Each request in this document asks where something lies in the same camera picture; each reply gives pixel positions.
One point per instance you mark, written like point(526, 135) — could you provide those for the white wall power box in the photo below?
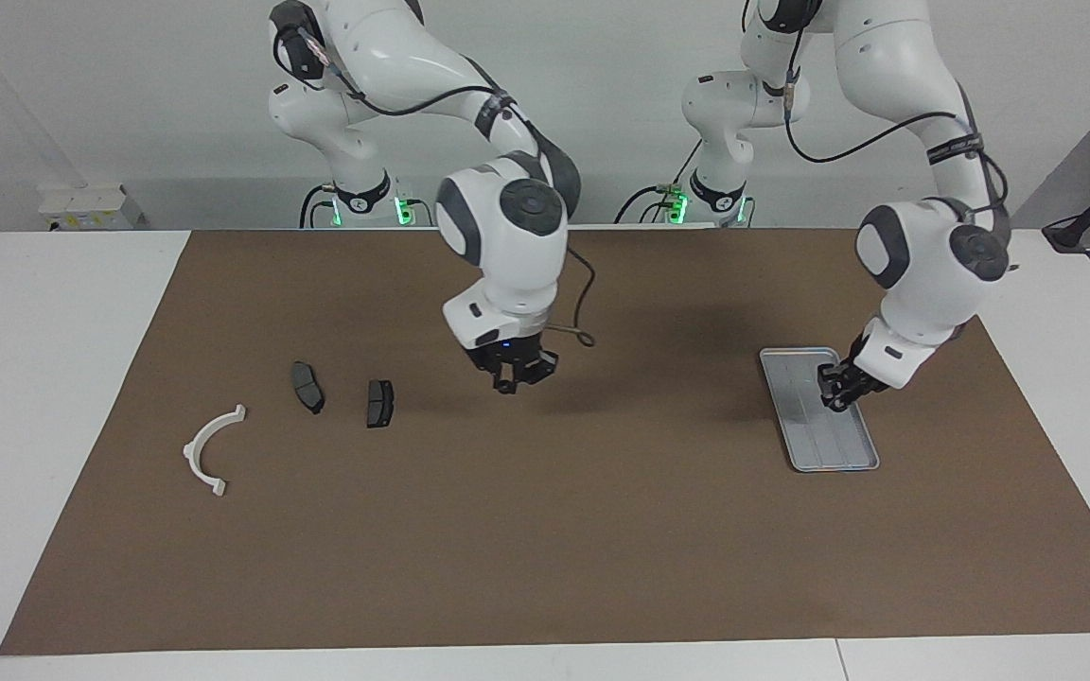
point(91, 203)

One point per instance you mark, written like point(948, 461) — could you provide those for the brown table mat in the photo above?
point(545, 549)

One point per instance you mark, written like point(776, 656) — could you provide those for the rectangular grey brake pad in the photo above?
point(379, 405)

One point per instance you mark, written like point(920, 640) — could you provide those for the silver metal tray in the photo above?
point(838, 449)

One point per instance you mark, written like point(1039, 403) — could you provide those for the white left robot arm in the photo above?
point(923, 284)

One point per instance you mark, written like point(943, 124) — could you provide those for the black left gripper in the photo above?
point(852, 374)

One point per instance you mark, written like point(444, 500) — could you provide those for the white curved plastic bracket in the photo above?
point(190, 454)

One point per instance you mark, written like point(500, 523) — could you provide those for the angled grey brake pad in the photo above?
point(308, 388)

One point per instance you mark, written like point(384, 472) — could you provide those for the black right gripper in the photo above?
point(517, 357)

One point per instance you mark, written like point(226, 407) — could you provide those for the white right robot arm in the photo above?
point(507, 265)

